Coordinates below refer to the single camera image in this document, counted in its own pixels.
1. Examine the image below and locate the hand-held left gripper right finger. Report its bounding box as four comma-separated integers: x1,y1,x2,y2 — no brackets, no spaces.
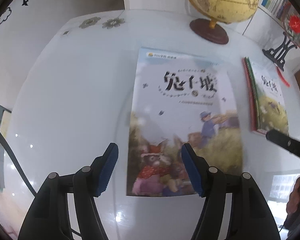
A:
181,143,282,240

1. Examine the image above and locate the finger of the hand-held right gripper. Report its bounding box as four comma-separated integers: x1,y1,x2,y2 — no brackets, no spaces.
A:
265,129,300,160

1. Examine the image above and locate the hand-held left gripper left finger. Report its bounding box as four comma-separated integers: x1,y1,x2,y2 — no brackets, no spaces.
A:
17,142,119,240

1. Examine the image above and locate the pile of picture books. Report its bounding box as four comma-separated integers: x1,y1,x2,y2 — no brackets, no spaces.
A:
242,56,289,137

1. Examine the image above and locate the rabbit cover storybook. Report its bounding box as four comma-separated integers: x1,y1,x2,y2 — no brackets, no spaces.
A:
126,46,244,197

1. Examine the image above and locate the person's right hand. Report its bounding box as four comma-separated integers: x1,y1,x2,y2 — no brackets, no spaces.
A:
286,175,300,214

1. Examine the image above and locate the red tassel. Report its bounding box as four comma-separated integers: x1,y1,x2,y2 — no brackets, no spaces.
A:
276,66,290,88

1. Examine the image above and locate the round red flower fan ornament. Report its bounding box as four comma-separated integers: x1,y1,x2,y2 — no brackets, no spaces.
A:
262,1,300,72

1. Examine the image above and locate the grey flower table sticker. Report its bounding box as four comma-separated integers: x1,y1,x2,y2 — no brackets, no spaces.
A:
79,17,101,29
102,17,125,29

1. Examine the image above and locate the antique yellow desk globe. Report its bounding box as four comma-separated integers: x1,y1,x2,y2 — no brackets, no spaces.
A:
184,0,259,45

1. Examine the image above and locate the thin black cable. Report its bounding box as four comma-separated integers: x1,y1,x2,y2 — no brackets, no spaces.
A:
0,120,83,237

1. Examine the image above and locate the cloud outline wall decal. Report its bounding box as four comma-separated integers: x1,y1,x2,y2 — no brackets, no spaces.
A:
0,7,13,25

